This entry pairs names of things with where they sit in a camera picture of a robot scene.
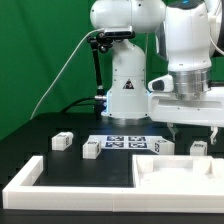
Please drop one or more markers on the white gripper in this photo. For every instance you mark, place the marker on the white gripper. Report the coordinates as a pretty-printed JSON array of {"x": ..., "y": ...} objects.
[{"x": 166, "y": 106}]

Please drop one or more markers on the white square tabletop part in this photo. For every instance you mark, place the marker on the white square tabletop part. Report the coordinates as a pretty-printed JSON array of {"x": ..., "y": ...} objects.
[{"x": 176, "y": 171}]

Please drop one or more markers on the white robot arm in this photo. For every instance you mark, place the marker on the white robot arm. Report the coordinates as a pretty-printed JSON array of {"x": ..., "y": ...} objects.
[{"x": 188, "y": 34}]

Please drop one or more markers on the AprilTag marker sheet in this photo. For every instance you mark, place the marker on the AprilTag marker sheet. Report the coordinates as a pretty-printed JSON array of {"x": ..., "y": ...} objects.
[{"x": 127, "y": 142}]

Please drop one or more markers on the white U-shaped obstacle fence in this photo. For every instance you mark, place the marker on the white U-shaped obstacle fence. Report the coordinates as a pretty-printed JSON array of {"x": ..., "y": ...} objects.
[{"x": 22, "y": 193}]

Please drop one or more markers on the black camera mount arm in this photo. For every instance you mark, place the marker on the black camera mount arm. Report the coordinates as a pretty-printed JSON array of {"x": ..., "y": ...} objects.
[{"x": 97, "y": 66}]

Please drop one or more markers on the grey camera on mount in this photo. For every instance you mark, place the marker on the grey camera on mount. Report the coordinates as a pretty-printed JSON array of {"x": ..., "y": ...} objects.
[{"x": 119, "y": 32}]

